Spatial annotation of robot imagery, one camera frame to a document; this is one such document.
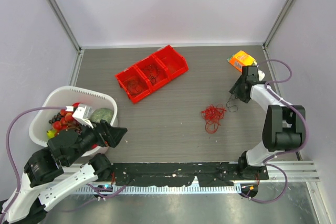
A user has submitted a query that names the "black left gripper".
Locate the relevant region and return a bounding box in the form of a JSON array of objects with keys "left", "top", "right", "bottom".
[{"left": 66, "top": 116, "right": 128, "bottom": 165}]

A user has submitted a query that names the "red cable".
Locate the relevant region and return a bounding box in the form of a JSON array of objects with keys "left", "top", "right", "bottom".
[{"left": 201, "top": 104, "right": 227, "bottom": 134}]

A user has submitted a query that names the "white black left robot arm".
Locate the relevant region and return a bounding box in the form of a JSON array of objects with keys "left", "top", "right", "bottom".
[{"left": 1, "top": 120, "right": 128, "bottom": 223}]

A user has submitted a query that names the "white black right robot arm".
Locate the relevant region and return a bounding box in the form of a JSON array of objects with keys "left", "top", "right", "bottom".
[{"left": 229, "top": 66, "right": 307, "bottom": 179}]

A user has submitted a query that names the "green melon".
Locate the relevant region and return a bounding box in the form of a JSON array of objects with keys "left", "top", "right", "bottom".
[{"left": 90, "top": 108, "right": 114, "bottom": 123}]

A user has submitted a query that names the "orange green carton box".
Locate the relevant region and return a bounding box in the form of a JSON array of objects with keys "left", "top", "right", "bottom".
[{"left": 227, "top": 50, "right": 257, "bottom": 72}]

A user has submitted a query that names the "dark grape bunch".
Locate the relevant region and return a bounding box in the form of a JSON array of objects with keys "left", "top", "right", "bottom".
[{"left": 49, "top": 111, "right": 82, "bottom": 133}]

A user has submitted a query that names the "red apple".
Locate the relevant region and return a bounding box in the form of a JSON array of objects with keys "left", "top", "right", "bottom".
[{"left": 72, "top": 102, "right": 80, "bottom": 109}]

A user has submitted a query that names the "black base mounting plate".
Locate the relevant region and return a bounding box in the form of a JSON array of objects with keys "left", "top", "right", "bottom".
[{"left": 112, "top": 162, "right": 269, "bottom": 187}]

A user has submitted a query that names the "white plastic basket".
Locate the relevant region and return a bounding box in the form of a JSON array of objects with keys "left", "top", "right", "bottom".
[{"left": 29, "top": 86, "right": 118, "bottom": 147}]

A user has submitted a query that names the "yellow green pear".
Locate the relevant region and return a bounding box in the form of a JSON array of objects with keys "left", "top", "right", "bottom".
[{"left": 47, "top": 129, "right": 59, "bottom": 140}]

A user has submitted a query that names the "red three-compartment bin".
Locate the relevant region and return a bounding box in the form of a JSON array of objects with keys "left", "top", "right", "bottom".
[{"left": 115, "top": 45, "right": 188, "bottom": 104}]

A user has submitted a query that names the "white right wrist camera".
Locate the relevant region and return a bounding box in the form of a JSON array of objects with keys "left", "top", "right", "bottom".
[{"left": 258, "top": 69, "right": 265, "bottom": 81}]

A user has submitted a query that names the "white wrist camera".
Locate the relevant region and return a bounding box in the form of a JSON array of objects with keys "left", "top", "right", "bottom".
[
  {"left": 258, "top": 69, "right": 265, "bottom": 81},
  {"left": 66, "top": 103, "right": 93, "bottom": 128}
]

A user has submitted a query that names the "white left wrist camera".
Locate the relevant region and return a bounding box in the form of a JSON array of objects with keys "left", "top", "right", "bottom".
[{"left": 66, "top": 103, "right": 93, "bottom": 128}]

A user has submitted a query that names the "white slotted cable duct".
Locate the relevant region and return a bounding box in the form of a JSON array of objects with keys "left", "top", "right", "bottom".
[{"left": 46, "top": 184, "right": 242, "bottom": 195}]

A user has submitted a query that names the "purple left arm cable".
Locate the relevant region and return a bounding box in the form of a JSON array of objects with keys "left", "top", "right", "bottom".
[{"left": 0, "top": 106, "right": 128, "bottom": 217}]

